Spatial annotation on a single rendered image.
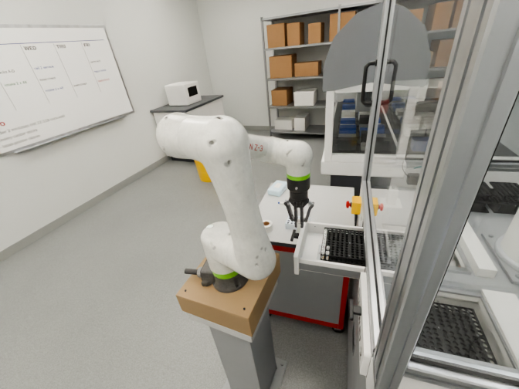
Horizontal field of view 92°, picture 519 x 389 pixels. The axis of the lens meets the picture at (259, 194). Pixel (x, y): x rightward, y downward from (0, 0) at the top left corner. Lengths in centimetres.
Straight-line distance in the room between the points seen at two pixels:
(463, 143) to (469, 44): 9
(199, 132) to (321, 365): 155
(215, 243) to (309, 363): 116
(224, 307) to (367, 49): 144
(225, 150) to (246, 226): 23
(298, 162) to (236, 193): 37
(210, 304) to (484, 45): 94
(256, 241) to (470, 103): 56
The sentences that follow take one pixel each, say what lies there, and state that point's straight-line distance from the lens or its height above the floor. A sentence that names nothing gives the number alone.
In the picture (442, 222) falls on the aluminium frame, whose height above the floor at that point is 144.
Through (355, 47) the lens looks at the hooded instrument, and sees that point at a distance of 165.
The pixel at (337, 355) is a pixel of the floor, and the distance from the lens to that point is 186.
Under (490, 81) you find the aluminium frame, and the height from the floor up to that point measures 160.
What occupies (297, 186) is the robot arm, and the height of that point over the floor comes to 117.
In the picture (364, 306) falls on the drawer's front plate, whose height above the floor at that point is 93.
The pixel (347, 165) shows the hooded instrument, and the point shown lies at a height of 88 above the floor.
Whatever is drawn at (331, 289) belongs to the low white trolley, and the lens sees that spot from 154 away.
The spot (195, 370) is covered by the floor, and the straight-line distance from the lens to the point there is 190.
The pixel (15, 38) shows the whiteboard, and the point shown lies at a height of 193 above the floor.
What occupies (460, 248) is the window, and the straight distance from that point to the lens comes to 44.
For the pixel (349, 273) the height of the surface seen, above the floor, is 86.
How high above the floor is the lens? 165
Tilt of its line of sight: 31 degrees down
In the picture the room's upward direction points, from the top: 7 degrees counter-clockwise
